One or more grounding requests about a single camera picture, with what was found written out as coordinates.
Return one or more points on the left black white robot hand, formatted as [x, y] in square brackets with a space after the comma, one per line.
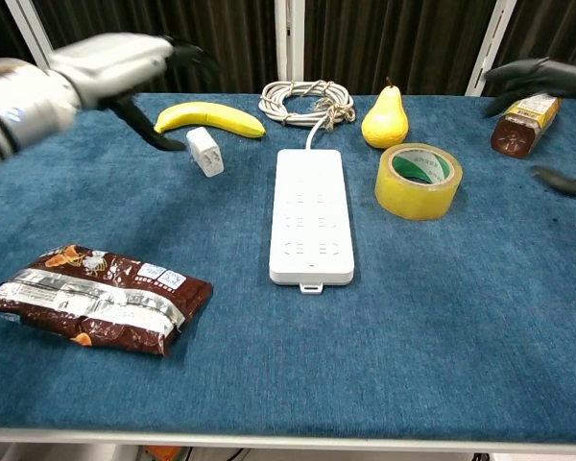
[110, 62]

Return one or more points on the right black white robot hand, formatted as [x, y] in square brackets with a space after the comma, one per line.
[557, 79]

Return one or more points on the white plug adapter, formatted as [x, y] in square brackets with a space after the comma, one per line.
[205, 153]

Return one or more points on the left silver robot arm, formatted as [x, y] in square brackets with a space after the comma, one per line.
[24, 108]

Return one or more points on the white power strip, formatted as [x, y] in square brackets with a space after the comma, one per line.
[312, 216]

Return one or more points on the brown bottle with yellow label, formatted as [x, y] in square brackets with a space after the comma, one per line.
[525, 125]

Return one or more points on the yellow banana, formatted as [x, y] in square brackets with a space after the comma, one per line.
[206, 117]

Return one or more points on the yellow pear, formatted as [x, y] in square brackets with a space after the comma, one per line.
[385, 120]

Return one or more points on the yellow packing tape roll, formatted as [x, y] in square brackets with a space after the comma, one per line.
[413, 197]

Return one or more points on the brown snack bag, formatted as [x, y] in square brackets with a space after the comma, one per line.
[105, 298]

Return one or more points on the blue carpet table mat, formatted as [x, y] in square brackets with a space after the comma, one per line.
[413, 312]

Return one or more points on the orange object under table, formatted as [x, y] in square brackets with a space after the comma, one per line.
[162, 453]

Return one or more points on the white partition post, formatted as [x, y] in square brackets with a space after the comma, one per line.
[492, 48]
[29, 29]
[289, 43]

